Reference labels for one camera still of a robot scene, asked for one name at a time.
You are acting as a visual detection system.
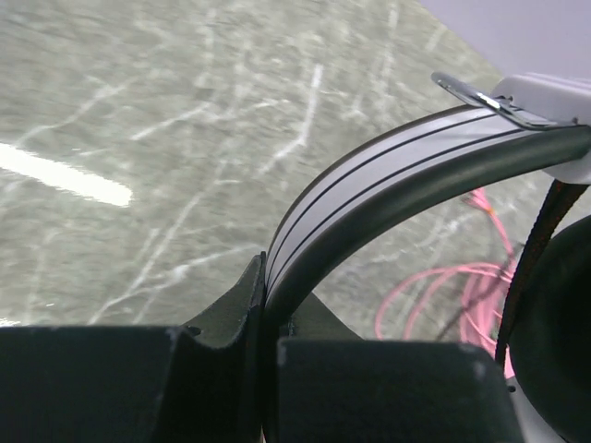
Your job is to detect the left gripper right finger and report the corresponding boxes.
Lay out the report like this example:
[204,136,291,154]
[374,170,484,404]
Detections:
[276,295,524,442]

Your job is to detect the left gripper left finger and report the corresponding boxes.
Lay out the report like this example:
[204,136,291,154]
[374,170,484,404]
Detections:
[1,254,266,442]

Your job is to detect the white black headphones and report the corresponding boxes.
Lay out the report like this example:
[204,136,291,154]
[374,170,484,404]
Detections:
[264,73,590,442]

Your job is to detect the pink headphone cable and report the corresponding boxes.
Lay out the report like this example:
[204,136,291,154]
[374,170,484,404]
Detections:
[374,187,523,379]

